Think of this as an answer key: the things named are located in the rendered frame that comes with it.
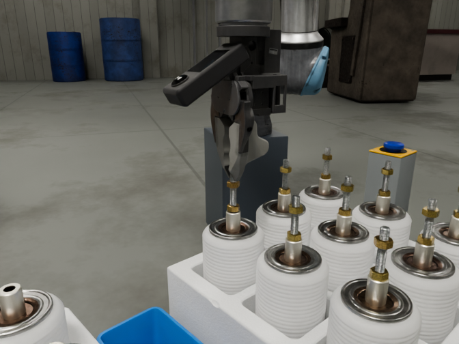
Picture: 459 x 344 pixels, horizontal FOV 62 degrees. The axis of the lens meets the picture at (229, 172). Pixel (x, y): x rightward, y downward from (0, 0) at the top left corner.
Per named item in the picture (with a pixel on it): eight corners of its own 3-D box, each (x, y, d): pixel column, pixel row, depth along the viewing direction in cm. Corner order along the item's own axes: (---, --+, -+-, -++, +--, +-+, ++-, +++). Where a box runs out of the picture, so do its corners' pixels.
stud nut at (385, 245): (394, 245, 41) (395, 237, 41) (390, 251, 39) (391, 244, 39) (375, 239, 42) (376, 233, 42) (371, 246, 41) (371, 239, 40)
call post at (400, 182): (353, 280, 90) (367, 151, 81) (369, 269, 95) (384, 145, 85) (382, 293, 85) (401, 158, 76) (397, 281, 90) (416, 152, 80)
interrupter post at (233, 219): (238, 226, 61) (238, 207, 60) (242, 233, 59) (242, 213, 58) (223, 228, 61) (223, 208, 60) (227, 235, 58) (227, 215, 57)
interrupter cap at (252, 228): (249, 218, 64) (249, 213, 64) (264, 239, 57) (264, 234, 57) (204, 222, 62) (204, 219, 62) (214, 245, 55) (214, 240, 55)
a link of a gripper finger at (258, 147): (273, 180, 57) (274, 117, 54) (240, 187, 54) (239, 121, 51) (261, 175, 59) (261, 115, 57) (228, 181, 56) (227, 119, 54)
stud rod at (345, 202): (346, 225, 58) (351, 177, 55) (339, 224, 58) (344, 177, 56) (348, 222, 58) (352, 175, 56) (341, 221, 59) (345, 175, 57)
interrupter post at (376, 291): (386, 298, 44) (390, 273, 42) (386, 311, 41) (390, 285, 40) (364, 293, 44) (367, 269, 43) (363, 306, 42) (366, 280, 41)
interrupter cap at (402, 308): (410, 291, 45) (411, 286, 45) (414, 334, 38) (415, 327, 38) (343, 277, 48) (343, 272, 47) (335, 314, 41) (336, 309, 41)
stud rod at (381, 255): (382, 289, 42) (391, 226, 40) (380, 293, 42) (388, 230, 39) (373, 285, 43) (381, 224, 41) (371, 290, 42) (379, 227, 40)
